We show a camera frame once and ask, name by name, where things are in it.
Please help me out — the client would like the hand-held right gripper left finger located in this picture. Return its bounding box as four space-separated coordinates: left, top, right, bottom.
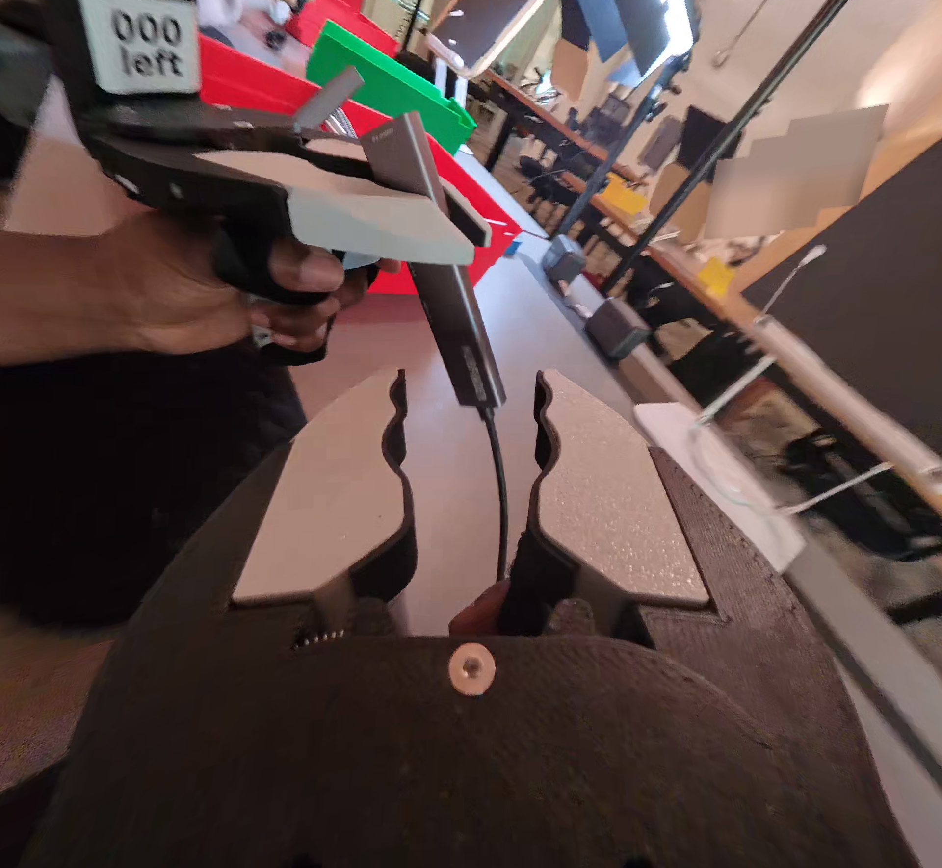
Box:
231 368 417 609

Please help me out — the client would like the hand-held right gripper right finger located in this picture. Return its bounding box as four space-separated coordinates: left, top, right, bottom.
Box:
499 368 712 638

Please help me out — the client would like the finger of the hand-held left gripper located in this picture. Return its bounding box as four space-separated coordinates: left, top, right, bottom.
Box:
195 149 477 264
301 135 496 247

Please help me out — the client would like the grey usb hub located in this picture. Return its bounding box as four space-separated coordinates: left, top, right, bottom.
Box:
360 113 509 582

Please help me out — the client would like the person's right hand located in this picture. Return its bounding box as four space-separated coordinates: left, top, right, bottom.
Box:
448 579 509 635

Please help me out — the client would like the person's left hand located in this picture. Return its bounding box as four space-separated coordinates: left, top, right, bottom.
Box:
120 213 404 360

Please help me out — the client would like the dark grey charger case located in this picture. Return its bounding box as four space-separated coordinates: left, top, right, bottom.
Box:
588 296 651 363
543 233 588 286

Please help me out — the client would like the green plastic storage bin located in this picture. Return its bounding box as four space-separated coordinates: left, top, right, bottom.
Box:
306 18 477 156

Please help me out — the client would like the yellow box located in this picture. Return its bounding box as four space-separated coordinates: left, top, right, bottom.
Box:
601 177 651 220

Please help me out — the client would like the red plastic storage bin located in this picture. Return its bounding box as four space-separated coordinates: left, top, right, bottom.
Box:
195 34 523 295
284 0 399 57

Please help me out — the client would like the person's black garment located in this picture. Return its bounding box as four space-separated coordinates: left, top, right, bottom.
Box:
0 344 309 628

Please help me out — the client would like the dark tablet on white stand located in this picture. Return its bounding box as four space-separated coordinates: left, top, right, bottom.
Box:
427 0 571 81

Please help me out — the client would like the black monitor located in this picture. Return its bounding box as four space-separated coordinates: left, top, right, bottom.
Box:
680 104 744 174

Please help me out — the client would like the black display panel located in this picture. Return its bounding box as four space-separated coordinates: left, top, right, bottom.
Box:
739 138 942 436

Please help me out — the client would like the black pole stand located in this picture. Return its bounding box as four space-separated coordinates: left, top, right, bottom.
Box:
601 0 911 295

